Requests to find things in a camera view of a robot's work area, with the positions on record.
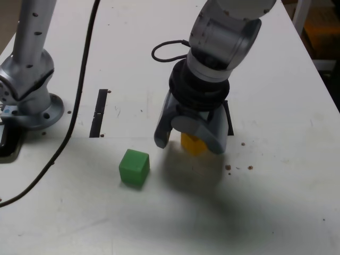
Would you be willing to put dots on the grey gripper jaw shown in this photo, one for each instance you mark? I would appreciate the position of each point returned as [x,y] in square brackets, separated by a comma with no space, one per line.
[163,125]
[216,135]

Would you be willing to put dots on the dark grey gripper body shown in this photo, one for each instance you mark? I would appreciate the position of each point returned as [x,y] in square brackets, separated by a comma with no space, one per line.
[196,114]

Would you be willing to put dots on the yellow cube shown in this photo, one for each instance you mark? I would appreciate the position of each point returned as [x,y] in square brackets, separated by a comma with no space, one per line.
[193,146]

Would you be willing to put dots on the green cube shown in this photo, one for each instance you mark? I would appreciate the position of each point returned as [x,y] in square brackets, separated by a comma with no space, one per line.
[132,168]

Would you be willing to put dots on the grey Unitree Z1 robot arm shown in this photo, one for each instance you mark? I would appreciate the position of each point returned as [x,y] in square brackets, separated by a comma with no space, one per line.
[26,66]

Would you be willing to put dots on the black tape square outline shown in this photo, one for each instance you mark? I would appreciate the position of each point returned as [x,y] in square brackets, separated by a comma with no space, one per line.
[230,125]

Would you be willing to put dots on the black tape strip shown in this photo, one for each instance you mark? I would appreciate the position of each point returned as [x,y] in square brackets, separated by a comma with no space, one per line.
[98,114]

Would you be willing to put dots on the white connector with blue dot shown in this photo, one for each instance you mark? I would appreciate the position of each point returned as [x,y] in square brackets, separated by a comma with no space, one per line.
[8,110]

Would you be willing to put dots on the white metal frame leg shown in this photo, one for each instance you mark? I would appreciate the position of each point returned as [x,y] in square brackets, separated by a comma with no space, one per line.
[300,16]

